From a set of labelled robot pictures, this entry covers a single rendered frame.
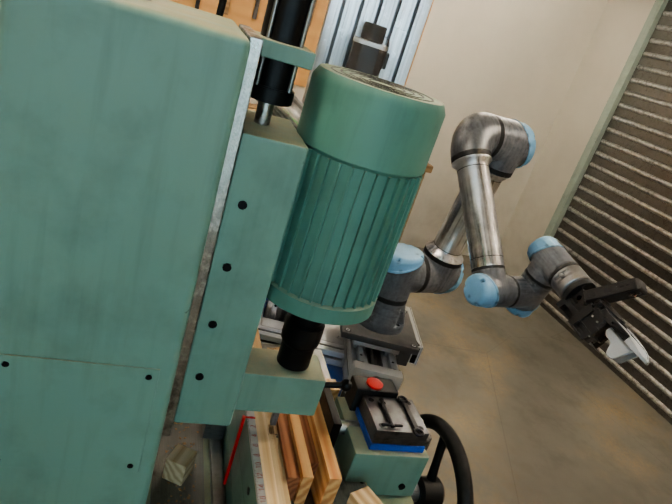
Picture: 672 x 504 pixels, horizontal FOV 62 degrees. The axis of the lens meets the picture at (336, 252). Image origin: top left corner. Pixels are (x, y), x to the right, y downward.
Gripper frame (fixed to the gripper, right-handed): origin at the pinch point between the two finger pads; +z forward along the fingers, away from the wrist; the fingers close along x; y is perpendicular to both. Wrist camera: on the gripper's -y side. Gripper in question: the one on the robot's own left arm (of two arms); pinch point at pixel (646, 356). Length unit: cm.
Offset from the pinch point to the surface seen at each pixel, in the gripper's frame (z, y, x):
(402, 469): 8, 37, 37
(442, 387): -101, 104, -130
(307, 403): 0, 36, 57
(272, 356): -7, 35, 63
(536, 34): -322, -69, -191
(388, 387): -5, 33, 39
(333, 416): 0, 37, 50
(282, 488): 10, 44, 58
